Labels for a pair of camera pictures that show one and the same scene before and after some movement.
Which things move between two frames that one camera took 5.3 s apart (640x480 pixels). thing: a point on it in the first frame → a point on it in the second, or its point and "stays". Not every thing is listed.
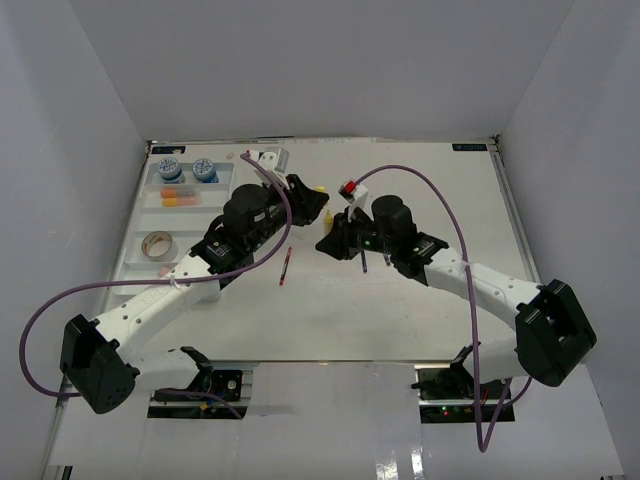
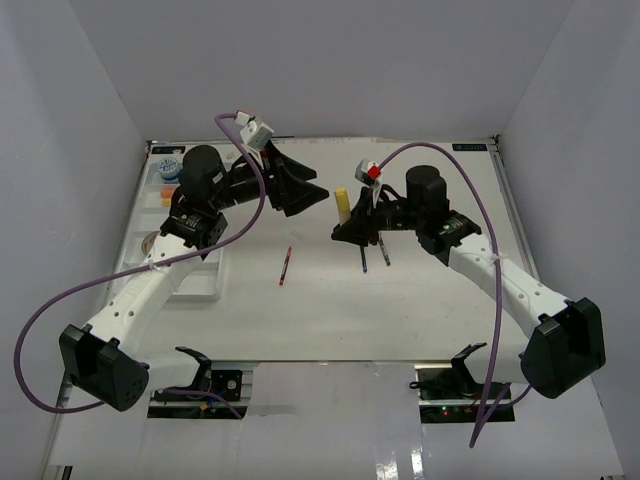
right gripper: (338, 243) → (362, 227)
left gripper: (306, 203) → (293, 195)
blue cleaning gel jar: (169, 170) stays
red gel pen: (285, 266) stays
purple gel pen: (364, 264) stays
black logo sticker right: (470, 147) stays
